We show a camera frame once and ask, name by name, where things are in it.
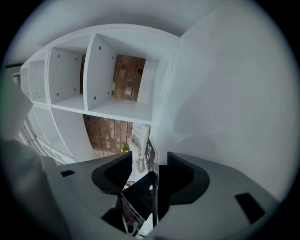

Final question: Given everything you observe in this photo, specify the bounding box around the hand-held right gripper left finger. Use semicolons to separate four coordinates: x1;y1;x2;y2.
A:
45;151;133;240

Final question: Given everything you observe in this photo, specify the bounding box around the white corded telephone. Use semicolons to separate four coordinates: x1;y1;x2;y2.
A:
129;123;152;174

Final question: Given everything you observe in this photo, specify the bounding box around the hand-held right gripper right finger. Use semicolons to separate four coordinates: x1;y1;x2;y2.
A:
153;151;281;240

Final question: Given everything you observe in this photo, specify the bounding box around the white cube shelf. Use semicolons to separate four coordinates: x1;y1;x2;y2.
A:
19;23;181;165

